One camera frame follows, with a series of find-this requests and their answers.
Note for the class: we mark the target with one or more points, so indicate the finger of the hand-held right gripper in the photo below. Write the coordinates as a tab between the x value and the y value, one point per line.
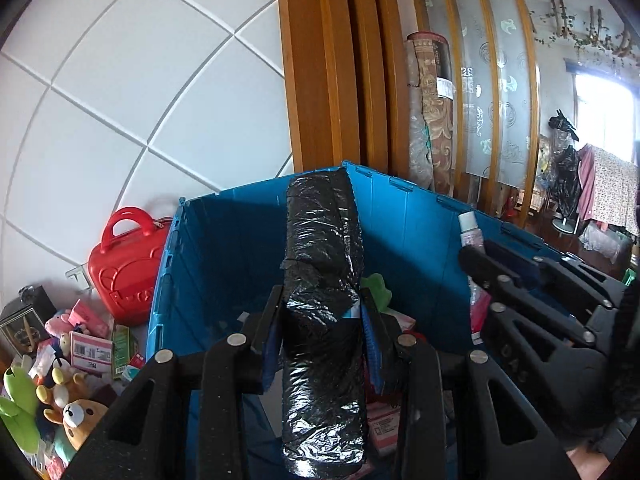
500	292
560	272

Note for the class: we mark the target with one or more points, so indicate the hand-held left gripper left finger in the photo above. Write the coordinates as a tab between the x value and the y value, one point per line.
272	360

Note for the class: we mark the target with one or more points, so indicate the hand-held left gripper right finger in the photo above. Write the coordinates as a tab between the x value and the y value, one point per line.
375	355

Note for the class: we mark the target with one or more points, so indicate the pink white tube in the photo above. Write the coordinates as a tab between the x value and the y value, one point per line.
472	240

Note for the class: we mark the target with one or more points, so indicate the black garbage bag roll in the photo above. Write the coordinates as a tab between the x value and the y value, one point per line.
320	310

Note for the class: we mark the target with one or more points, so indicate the pink white medicine box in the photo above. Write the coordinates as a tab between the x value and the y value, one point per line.
385	425

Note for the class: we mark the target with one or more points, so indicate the blue plastic storage bin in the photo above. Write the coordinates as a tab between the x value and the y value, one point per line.
235	260

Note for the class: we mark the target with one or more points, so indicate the person's right forearm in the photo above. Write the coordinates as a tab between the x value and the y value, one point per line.
627	360

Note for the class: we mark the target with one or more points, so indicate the white plastic bag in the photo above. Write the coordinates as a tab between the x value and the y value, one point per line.
602	242

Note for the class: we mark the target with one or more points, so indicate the green leaf plush toy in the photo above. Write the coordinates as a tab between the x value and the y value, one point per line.
377	290

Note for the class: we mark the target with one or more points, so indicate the black plastic bag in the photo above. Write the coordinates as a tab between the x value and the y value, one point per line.
565	175

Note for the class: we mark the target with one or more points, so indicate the hanging floral cloth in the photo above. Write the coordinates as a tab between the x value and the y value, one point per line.
615	185

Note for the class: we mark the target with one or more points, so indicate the green box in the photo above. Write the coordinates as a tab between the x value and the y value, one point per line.
122	355

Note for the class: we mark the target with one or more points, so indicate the window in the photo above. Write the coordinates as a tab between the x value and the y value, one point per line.
605	115

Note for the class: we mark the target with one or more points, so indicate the red toy suitcase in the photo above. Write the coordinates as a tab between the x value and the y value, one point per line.
127	270

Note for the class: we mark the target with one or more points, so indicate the pink white barcode box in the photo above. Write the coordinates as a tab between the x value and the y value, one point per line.
90	352

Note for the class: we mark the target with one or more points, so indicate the pink packet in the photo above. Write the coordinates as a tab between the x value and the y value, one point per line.
92	320

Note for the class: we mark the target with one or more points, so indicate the rolled patterned carpet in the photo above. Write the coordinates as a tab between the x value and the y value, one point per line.
432	110

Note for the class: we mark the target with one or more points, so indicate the brown bear plush toy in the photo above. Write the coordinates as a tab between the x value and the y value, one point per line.
80	417

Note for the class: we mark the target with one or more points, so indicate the frosted glass sliding door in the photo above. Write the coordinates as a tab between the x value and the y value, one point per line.
480	85

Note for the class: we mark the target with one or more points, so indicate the pink plush toy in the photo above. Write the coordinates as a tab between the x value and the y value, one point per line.
57	322

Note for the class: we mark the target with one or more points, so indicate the dark gift box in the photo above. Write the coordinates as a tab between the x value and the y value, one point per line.
25	317

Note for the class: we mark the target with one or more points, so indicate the artificial vine decoration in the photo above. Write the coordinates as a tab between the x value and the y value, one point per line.
575	20

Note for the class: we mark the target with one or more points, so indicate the wooden door frame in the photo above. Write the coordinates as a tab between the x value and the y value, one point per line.
330	60

